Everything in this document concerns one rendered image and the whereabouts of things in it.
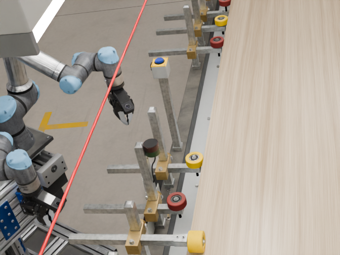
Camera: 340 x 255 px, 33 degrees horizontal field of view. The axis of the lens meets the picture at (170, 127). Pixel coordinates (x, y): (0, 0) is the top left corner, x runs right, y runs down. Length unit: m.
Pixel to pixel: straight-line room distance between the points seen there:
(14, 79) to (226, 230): 1.11
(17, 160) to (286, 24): 1.94
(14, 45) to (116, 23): 5.20
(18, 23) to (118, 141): 3.66
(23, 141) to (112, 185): 1.36
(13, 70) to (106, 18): 3.42
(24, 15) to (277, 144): 2.07
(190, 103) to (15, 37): 2.66
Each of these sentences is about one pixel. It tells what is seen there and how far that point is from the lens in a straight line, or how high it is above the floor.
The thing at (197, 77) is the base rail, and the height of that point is 0.70.
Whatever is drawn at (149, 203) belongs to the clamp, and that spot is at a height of 0.87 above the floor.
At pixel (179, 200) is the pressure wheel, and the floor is 0.90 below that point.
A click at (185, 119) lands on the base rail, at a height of 0.70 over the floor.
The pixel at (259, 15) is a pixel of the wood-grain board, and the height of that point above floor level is 0.90.
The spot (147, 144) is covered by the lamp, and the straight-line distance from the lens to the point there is 2.24.
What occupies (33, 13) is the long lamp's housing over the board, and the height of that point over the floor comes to 2.34.
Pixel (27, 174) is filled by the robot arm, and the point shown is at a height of 1.33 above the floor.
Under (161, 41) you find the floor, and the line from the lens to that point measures 5.28.
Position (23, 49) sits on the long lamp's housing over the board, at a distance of 0.59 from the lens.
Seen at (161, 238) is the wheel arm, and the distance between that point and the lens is 2.17.
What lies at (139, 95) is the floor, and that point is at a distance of 4.62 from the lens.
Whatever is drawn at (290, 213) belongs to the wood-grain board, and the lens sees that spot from 2.27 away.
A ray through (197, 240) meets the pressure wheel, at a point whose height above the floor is 0.97.
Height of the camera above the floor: 2.57
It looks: 38 degrees down
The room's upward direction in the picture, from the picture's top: 12 degrees counter-clockwise
